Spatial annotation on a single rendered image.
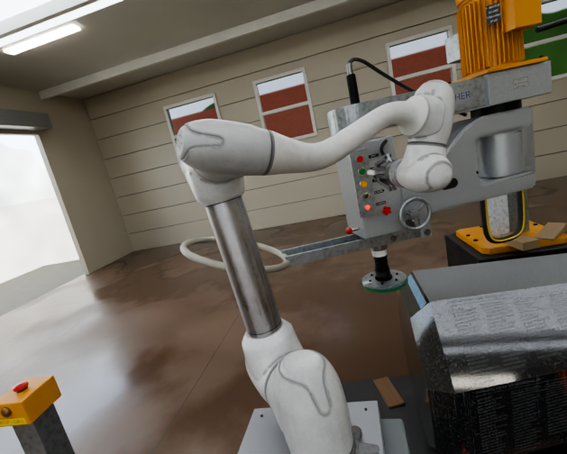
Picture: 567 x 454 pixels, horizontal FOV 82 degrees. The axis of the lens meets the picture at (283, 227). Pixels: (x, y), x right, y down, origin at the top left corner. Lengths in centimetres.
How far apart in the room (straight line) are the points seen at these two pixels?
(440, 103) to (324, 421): 80
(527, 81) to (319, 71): 615
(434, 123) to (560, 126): 773
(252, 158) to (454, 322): 115
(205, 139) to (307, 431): 63
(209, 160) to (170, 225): 835
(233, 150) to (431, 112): 52
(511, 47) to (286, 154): 130
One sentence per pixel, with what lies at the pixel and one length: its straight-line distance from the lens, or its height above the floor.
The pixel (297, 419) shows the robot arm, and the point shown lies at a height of 106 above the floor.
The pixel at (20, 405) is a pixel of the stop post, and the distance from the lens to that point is 132.
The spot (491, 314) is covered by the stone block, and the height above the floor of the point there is 80.
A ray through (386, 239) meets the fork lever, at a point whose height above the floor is 113.
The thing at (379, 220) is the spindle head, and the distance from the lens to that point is 148.
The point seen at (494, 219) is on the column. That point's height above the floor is 90.
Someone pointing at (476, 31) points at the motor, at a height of 192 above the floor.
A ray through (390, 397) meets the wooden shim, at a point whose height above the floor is 3.
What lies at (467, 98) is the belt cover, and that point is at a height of 166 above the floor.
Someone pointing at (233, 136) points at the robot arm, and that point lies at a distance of 67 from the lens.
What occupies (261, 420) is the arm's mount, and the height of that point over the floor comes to 86.
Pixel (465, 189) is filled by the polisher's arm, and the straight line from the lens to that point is 168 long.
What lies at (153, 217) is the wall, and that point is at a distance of 913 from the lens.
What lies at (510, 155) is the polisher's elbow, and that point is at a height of 138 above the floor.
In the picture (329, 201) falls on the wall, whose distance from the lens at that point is 764.
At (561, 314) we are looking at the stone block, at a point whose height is 78.
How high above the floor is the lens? 160
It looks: 12 degrees down
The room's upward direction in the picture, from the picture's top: 13 degrees counter-clockwise
